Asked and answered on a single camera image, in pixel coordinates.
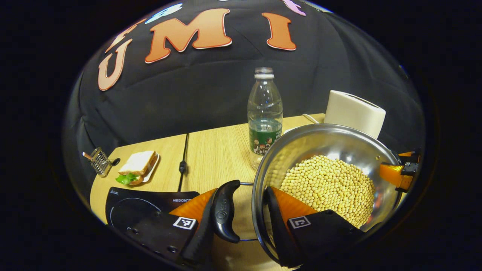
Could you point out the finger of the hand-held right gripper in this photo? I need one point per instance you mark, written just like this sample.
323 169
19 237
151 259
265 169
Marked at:
406 154
391 173

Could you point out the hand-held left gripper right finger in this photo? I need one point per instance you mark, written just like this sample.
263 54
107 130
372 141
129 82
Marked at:
278 226

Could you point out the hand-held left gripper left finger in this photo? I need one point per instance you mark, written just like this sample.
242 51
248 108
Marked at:
199 241

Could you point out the pile of yellow soybeans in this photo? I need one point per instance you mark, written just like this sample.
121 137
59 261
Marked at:
331 188

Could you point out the stainless steel pot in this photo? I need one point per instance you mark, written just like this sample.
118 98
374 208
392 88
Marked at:
324 145

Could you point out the black induction cooktop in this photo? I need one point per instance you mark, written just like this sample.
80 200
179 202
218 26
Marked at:
128 210

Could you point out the white toaster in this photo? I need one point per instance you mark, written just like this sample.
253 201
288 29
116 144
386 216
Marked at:
354 113

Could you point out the white divided bean dish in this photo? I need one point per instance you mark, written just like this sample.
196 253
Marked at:
290 130

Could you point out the toy sandwich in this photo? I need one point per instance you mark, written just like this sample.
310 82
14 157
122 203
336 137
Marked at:
137 165

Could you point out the clear plastic water bottle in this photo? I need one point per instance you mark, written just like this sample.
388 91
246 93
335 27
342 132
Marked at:
264 113

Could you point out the black backdrop cloth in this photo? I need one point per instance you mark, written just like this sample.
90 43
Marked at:
211 86

